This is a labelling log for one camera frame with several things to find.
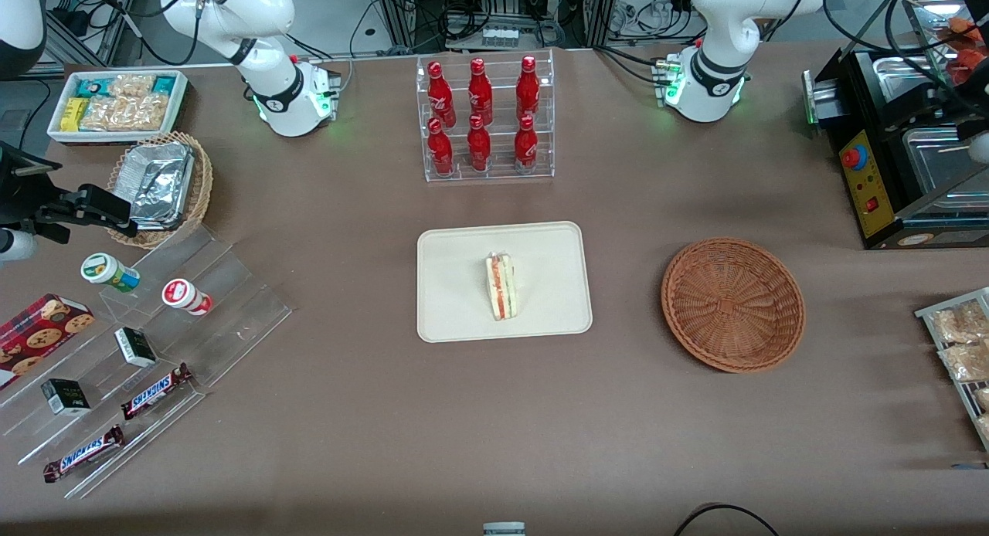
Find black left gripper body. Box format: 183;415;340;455
952;65;989;137

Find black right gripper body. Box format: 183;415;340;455
0;141;78;246

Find triangle sandwich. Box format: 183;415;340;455
484;251;518;322

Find oval wicker basket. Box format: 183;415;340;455
107;131;215;250

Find round brown wicker basket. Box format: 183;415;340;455
661;237;807;375

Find cream rectangular tray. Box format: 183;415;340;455
416;221;594;344

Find red sausages in case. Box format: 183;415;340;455
947;15;989;89

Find green lid white cup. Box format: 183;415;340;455
80;252;142;293

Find white right wrist cylinder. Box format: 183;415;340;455
0;229;37;263

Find aluminium foil container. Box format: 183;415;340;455
118;141;195;230

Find clear cracker bag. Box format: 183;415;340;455
79;97;129;132
107;73;158;100
124;93;170;132

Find yellow snack packet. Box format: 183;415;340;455
59;97;90;133

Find red lid white cup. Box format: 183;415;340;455
161;278;214;317

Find red plaid cookie box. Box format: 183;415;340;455
0;293;96;391

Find small black box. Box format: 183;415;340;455
114;327;158;368
39;378;92;416

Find black sealing machine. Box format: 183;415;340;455
802;0;989;250

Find white snack bin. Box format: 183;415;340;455
47;70;189;146

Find clear acrylic step display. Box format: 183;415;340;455
0;222;294;500

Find Snickers chocolate bar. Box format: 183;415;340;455
121;362;194;421
42;425;125;484

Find red cola bottle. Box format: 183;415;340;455
513;114;539;175
427;60;457;129
467;57;495;127
515;55;541;123
427;117;455;176
466;114;492;173

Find clear acrylic bottle rack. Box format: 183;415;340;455
415;49;556;184

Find black looping arm cable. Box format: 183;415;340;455
822;0;989;116

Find grey wire rack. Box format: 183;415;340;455
915;287;989;453

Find black floor cable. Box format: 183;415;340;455
671;503;782;536

